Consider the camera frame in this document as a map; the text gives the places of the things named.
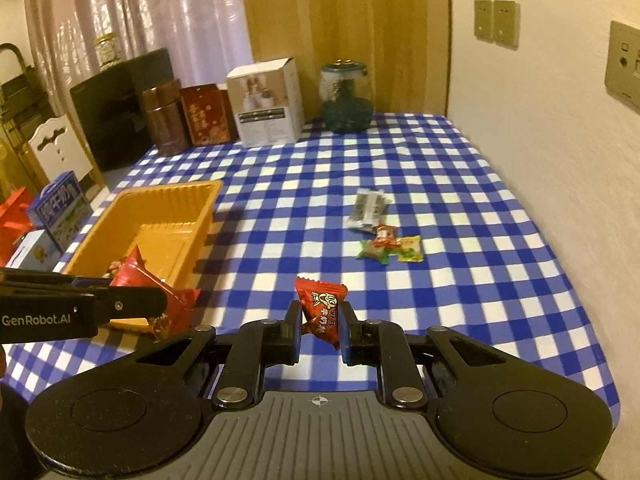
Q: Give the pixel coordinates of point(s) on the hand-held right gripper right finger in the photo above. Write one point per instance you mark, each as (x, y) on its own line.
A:
(367, 345)

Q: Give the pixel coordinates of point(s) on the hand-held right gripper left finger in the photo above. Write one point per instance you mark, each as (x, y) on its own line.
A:
(280, 342)

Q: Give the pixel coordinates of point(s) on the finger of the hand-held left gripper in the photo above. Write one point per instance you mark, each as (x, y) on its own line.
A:
(40, 277)
(135, 305)

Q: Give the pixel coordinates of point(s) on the large red snack packet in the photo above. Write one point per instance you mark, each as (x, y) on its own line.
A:
(132, 272)

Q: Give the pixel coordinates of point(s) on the red candy packet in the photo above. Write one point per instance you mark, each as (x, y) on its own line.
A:
(320, 307)

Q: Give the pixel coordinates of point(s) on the orange plastic tray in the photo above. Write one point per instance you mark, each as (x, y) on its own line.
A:
(160, 230)

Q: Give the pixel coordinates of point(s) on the small green snack packet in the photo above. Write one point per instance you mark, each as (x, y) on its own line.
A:
(372, 252)

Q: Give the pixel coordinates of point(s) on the yellow green snack packet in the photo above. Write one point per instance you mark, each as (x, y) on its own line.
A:
(410, 250)

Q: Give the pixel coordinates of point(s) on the small red snack packet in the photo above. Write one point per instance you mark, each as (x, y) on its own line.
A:
(386, 236)

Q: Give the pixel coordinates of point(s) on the grey snack packet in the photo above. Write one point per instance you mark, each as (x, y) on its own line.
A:
(369, 210)

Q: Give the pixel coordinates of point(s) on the light blue milk carton box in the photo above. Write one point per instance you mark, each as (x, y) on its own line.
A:
(32, 250)

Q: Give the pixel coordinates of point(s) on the red gift bag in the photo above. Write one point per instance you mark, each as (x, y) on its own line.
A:
(15, 225)

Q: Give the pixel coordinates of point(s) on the white wooden chair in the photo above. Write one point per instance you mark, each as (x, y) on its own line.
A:
(55, 150)

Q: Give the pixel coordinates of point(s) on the blue checkered tablecloth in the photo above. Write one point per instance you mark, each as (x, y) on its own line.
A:
(310, 185)

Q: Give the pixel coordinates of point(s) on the black glossy appliance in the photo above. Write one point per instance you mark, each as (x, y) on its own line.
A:
(115, 110)

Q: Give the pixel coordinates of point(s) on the brown metal canister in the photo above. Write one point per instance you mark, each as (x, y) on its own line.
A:
(164, 120)

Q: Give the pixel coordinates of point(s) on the red printed box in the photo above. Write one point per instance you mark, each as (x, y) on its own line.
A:
(207, 115)

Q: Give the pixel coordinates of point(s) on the glass jar yellow lid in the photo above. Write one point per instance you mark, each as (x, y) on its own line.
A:
(108, 52)

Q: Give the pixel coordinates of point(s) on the white product box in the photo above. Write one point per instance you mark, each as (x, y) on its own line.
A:
(265, 105)

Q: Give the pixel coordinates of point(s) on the glass jar dark contents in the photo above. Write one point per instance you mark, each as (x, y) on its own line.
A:
(346, 102)

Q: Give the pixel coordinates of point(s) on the lilac curtain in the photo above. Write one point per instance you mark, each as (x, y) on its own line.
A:
(165, 10)

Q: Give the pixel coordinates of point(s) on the wooden door panel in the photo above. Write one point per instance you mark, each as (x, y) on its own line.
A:
(350, 10)

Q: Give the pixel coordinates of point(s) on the large beige wall socket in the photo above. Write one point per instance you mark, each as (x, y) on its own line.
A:
(625, 62)

